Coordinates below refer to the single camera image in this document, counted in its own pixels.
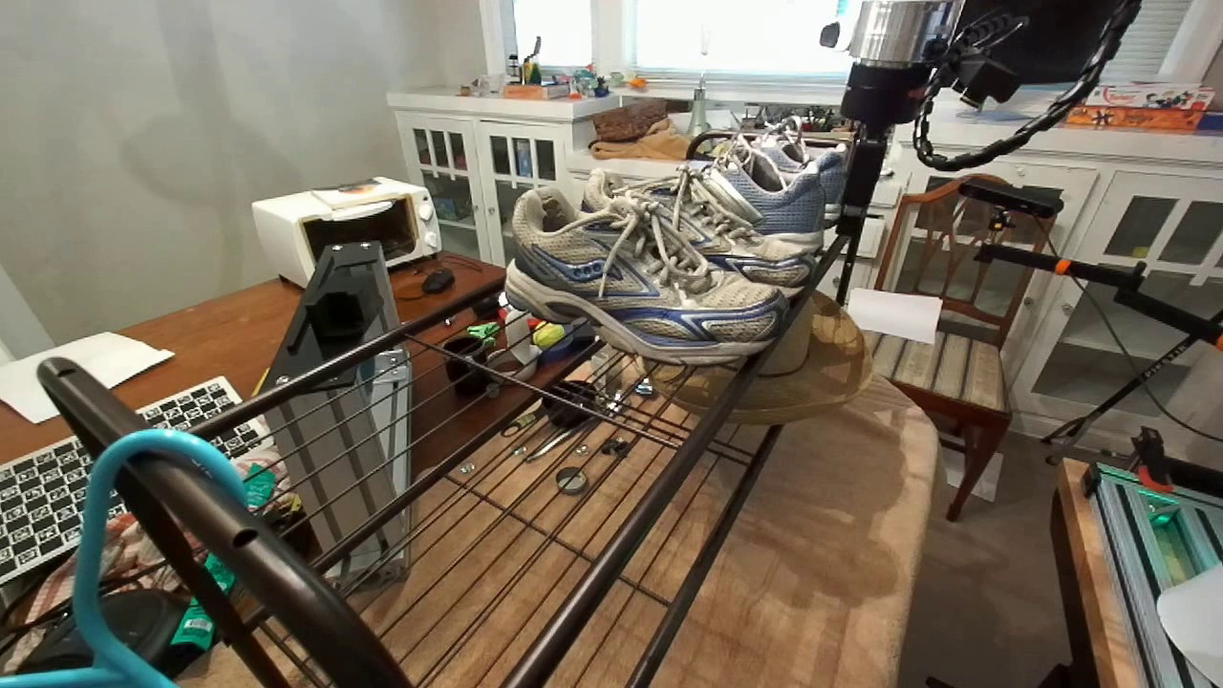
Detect tan cloth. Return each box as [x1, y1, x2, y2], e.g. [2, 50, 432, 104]
[589, 118, 696, 162]

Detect white toaster oven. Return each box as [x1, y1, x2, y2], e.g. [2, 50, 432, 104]
[252, 177, 443, 289]

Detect white glass-door cabinet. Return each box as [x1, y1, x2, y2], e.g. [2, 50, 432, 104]
[386, 87, 624, 269]

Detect black pouch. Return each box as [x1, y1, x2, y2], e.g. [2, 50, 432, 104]
[17, 589, 194, 677]

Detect checkered calibration board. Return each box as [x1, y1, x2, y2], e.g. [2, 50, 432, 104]
[0, 376, 274, 586]

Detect dark metal shoe rack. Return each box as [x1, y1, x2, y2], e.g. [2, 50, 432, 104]
[38, 129, 861, 688]

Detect light blue sneaker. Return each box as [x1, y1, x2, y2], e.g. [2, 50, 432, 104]
[712, 141, 828, 251]
[764, 118, 851, 226]

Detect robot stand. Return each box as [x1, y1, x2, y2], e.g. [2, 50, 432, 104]
[1051, 457, 1223, 688]

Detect white paper sheet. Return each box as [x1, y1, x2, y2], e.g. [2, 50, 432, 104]
[845, 287, 945, 346]
[0, 332, 177, 425]

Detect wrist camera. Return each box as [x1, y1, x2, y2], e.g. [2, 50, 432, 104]
[951, 43, 1021, 108]

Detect wooden chair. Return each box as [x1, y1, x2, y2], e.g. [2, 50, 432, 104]
[863, 174, 1059, 523]

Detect orange board game box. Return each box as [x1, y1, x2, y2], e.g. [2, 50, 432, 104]
[1064, 104, 1209, 133]

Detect green packet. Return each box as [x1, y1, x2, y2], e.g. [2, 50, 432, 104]
[168, 552, 237, 653]

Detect booklet on toaster oven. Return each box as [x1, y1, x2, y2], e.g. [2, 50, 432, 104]
[311, 179, 398, 210]

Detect black and red clamp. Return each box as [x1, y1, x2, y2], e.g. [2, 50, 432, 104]
[1131, 426, 1223, 499]

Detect woven basket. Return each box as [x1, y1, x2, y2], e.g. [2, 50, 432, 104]
[591, 97, 671, 143]

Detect white and blue sneaker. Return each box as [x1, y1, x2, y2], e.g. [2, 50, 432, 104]
[504, 186, 792, 366]
[583, 169, 819, 290]

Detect blue plastic hanger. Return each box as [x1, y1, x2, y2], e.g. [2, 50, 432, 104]
[0, 429, 251, 688]

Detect white board game box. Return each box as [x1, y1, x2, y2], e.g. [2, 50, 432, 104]
[1087, 83, 1217, 113]

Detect straw hat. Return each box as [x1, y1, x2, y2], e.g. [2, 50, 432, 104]
[648, 291, 874, 427]

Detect black cup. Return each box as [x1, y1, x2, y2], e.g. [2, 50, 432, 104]
[441, 333, 494, 398]

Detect metal scissors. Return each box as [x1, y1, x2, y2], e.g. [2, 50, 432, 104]
[522, 419, 586, 465]

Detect plaid cloth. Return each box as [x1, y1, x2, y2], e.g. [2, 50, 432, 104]
[0, 514, 184, 672]

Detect window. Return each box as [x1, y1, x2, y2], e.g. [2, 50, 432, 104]
[511, 0, 594, 69]
[625, 0, 863, 78]

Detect white sideboard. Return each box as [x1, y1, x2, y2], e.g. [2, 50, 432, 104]
[564, 115, 1223, 460]

